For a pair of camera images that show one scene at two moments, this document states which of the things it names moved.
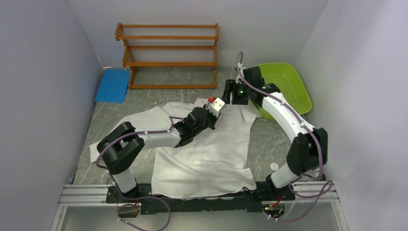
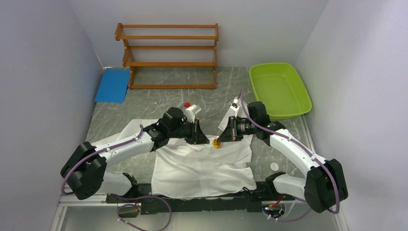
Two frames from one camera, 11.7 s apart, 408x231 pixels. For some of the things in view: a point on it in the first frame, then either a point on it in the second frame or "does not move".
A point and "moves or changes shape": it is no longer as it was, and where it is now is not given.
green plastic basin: [286, 80] does not move
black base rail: [251, 203] does not move
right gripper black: [229, 88] -> [231, 133]
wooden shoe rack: [170, 57] does not move
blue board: [114, 86] does not move
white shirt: [213, 161] moves or changes shape
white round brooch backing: [274, 166] does not move
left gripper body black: [211, 120] -> [187, 130]
